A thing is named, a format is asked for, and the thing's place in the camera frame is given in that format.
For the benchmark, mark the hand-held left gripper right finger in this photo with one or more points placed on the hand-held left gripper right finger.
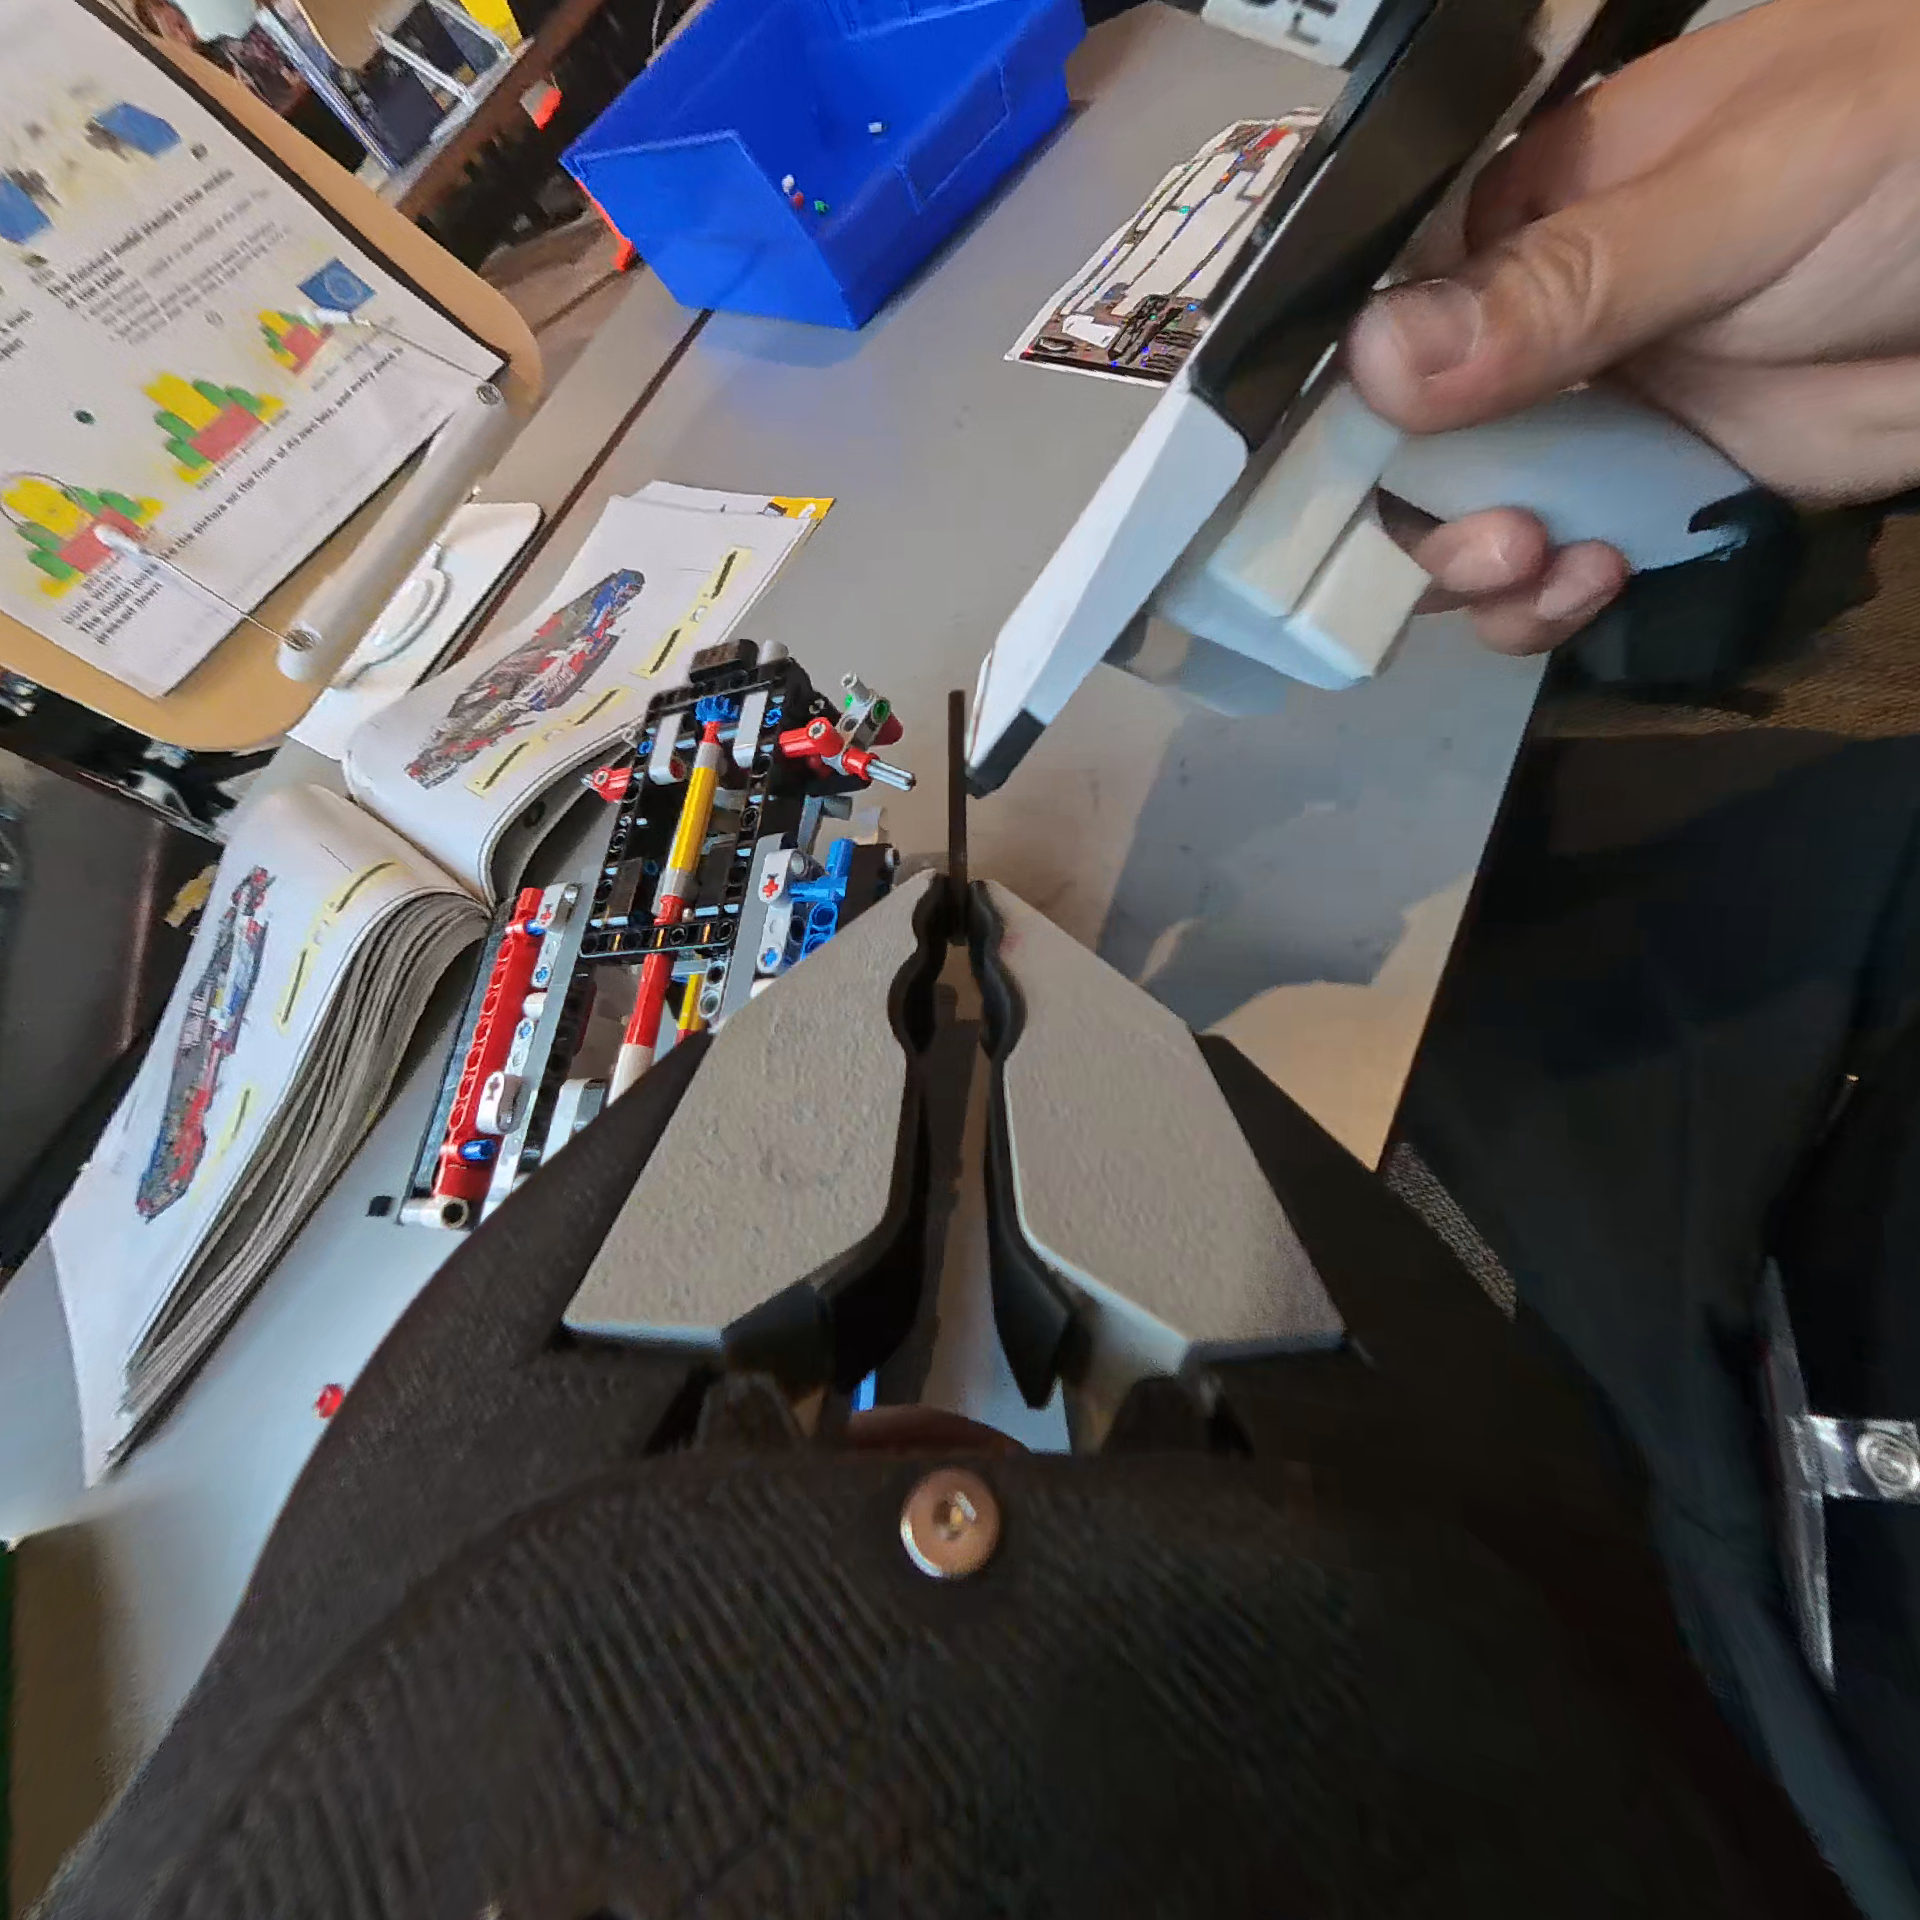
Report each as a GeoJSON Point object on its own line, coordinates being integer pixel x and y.
{"type": "Point", "coordinates": [1154, 1185]}

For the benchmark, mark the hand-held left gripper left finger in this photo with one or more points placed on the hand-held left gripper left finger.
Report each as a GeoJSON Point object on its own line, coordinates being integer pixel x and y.
{"type": "Point", "coordinates": [750, 1171]}

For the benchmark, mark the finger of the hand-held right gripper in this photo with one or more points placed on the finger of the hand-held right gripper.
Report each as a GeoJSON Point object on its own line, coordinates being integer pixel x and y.
{"type": "Point", "coordinates": [1111, 570]}
{"type": "Point", "coordinates": [1335, 615]}

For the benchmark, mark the holographic sticker sheet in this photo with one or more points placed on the holographic sticker sheet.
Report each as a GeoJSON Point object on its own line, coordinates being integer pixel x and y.
{"type": "Point", "coordinates": [1154, 271]}

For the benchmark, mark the toy brick race car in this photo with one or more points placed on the toy brick race car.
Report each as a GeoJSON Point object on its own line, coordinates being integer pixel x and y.
{"type": "Point", "coordinates": [690, 841]}

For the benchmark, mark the grey desk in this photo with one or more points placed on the grey desk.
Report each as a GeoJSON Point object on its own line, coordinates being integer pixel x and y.
{"type": "Point", "coordinates": [901, 450]}

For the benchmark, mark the person's right hand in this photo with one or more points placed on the person's right hand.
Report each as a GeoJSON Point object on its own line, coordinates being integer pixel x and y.
{"type": "Point", "coordinates": [1724, 255]}

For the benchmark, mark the open instruction booklet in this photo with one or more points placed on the open instruction booklet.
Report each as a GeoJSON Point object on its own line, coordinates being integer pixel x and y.
{"type": "Point", "coordinates": [300, 1020]}

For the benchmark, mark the person's dark clothing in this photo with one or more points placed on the person's dark clothing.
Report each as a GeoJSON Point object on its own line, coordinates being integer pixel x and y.
{"type": "Point", "coordinates": [1620, 1051]}

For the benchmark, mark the blue plastic bin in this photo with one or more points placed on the blue plastic bin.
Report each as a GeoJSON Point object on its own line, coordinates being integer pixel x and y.
{"type": "Point", "coordinates": [840, 151]}

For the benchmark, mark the black toy car box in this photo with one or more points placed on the black toy car box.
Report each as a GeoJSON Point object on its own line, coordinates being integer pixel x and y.
{"type": "Point", "coordinates": [74, 975]}

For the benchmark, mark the clipboard with printed sheet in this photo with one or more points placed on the clipboard with printed sheet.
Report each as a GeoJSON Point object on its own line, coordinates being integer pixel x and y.
{"type": "Point", "coordinates": [210, 716]}

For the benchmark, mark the printed instruction sheet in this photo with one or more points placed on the printed instruction sheet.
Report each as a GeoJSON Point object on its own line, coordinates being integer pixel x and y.
{"type": "Point", "coordinates": [225, 375]}

